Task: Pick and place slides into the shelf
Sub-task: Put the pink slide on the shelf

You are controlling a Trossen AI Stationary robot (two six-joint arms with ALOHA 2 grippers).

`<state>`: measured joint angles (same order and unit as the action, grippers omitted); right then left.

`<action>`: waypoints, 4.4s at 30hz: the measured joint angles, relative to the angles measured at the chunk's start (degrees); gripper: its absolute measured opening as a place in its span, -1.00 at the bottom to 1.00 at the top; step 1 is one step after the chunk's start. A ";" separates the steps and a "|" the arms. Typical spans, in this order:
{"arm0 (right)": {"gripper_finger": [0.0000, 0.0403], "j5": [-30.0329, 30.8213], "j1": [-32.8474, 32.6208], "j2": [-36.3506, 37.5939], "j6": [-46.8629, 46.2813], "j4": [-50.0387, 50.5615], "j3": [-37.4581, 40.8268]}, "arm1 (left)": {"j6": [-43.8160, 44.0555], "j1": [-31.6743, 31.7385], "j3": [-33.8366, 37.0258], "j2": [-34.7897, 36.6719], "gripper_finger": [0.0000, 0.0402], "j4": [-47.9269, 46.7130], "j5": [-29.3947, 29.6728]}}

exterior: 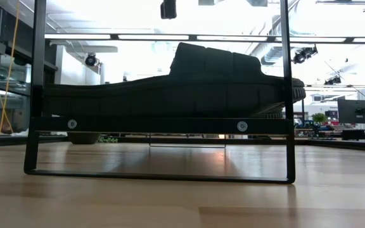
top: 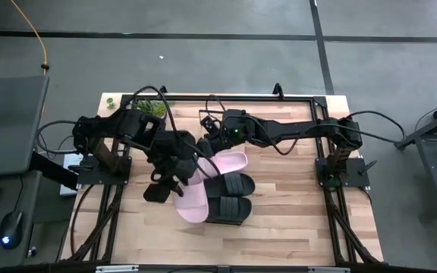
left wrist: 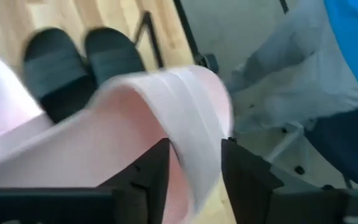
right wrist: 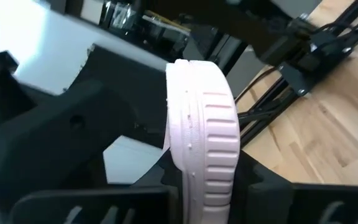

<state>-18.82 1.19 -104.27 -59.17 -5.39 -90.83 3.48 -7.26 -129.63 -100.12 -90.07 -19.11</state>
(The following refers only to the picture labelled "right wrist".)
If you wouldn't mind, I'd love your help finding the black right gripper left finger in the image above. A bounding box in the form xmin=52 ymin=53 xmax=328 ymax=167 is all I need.
xmin=132 ymin=149 xmax=183 ymax=194

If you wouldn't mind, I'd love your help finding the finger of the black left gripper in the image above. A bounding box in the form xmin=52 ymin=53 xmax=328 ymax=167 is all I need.
xmin=0 ymin=79 xmax=142 ymax=200
xmin=84 ymin=43 xmax=171 ymax=147

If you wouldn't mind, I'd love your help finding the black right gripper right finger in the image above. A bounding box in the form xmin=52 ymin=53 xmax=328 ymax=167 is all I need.
xmin=230 ymin=151 xmax=295 ymax=224

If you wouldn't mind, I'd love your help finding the pink rubber slide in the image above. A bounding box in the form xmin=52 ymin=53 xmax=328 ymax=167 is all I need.
xmin=163 ymin=58 xmax=241 ymax=224

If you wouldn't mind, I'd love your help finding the black table cable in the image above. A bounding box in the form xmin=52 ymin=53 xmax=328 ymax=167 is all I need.
xmin=234 ymin=66 xmax=278 ymax=105

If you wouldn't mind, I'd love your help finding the black aluminium table frame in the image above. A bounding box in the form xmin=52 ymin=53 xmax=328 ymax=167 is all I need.
xmin=234 ymin=0 xmax=358 ymax=149

